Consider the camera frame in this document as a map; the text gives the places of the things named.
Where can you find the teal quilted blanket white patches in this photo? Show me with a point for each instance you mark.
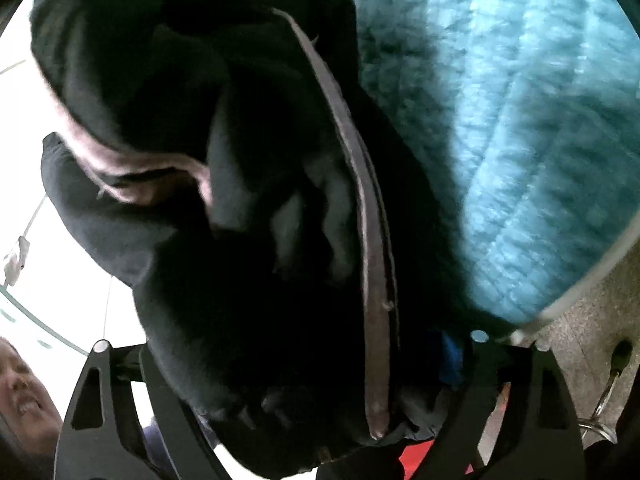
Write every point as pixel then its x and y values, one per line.
pixel 525 135

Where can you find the black jacket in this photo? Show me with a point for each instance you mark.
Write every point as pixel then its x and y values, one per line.
pixel 225 260

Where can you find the red cloth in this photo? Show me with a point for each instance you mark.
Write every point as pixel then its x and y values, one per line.
pixel 407 460

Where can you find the person's face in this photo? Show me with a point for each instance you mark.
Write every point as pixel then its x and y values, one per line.
pixel 25 400

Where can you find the chrome stool base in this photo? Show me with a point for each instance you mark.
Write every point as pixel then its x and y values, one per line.
pixel 607 400

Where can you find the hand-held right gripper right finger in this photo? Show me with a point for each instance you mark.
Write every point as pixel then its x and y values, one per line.
pixel 452 360

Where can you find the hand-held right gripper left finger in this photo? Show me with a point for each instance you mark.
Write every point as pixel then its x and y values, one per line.
pixel 107 410

